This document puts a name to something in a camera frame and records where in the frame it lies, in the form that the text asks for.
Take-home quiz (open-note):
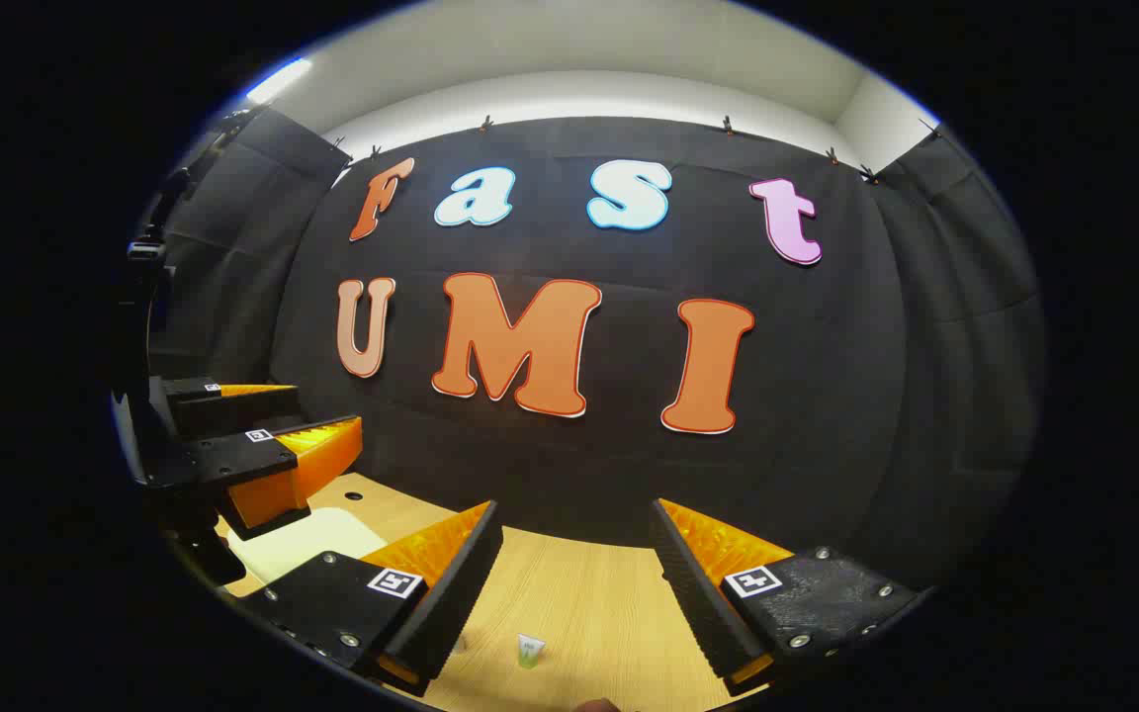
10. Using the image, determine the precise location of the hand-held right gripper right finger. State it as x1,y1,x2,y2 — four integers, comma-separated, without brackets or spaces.
649,497,931,698

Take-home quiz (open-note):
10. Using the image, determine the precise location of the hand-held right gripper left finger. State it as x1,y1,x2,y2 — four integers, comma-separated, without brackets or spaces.
223,499,506,698

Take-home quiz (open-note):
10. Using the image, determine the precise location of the cream suitcase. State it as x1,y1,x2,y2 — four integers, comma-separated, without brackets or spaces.
223,506,391,586

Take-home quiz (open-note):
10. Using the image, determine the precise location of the ceiling light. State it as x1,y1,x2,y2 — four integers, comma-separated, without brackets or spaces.
245,57,313,105

